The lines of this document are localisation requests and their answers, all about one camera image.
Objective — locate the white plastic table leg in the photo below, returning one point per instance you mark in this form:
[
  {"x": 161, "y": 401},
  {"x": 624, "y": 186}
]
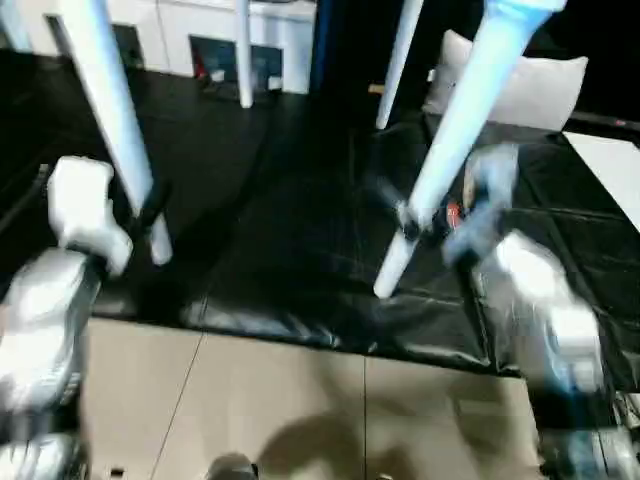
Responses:
[
  {"x": 115, "y": 125},
  {"x": 400, "y": 60},
  {"x": 245, "y": 50},
  {"x": 445, "y": 150}
]

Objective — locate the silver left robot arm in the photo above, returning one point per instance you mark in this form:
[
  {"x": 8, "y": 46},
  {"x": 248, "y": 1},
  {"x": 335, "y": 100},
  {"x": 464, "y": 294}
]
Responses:
[{"x": 40, "y": 325}]

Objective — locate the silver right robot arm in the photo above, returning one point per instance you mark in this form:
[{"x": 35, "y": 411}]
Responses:
[{"x": 550, "y": 300}]

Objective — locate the grey cushion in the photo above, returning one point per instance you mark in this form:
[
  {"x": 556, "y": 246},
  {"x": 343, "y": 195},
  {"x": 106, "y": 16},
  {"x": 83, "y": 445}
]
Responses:
[{"x": 540, "y": 90}]

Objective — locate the white flat board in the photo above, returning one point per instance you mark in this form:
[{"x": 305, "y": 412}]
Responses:
[{"x": 610, "y": 165}]

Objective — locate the black horizontal bar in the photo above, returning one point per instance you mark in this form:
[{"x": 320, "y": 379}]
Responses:
[{"x": 605, "y": 121}]

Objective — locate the white cabinet with glass doors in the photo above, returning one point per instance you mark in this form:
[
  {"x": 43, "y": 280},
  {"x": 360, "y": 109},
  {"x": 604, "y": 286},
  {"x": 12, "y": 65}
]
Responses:
[{"x": 175, "y": 30}]

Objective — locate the black box with gold label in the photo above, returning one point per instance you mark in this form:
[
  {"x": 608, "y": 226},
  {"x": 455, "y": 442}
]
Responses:
[{"x": 350, "y": 40}]

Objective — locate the dark rounded robot body part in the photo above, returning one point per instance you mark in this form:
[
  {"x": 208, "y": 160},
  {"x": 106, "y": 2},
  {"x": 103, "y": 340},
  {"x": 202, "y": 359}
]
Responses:
[{"x": 232, "y": 467}]

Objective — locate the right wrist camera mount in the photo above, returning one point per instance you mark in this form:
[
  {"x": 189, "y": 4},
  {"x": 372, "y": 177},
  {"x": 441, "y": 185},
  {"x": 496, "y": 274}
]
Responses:
[{"x": 490, "y": 200}]

